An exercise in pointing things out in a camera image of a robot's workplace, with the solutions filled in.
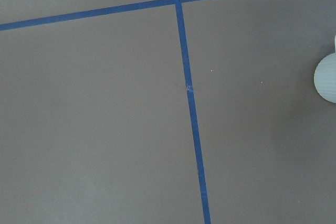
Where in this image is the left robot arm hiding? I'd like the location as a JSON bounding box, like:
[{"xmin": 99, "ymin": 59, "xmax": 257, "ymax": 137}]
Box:
[{"xmin": 313, "ymin": 52, "xmax": 335, "ymax": 103}]

